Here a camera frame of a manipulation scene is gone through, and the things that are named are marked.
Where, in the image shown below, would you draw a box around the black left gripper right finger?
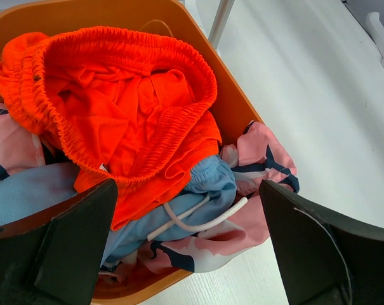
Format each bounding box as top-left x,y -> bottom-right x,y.
259,180 -> 384,304

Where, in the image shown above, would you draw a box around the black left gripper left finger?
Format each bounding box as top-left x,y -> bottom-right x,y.
0,179 -> 118,304

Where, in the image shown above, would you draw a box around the pink navy patterned shorts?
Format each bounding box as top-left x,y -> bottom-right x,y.
0,103 -> 300,282

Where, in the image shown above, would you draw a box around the light blue mesh shorts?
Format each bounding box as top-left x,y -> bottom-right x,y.
0,155 -> 237,266

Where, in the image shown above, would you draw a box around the orange mesh shorts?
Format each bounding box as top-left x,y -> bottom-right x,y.
0,27 -> 222,231

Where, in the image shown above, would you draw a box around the white metal clothes rack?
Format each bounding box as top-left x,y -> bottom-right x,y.
180,1 -> 384,69

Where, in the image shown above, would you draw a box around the orange plastic tub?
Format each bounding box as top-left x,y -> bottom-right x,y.
0,0 -> 265,305

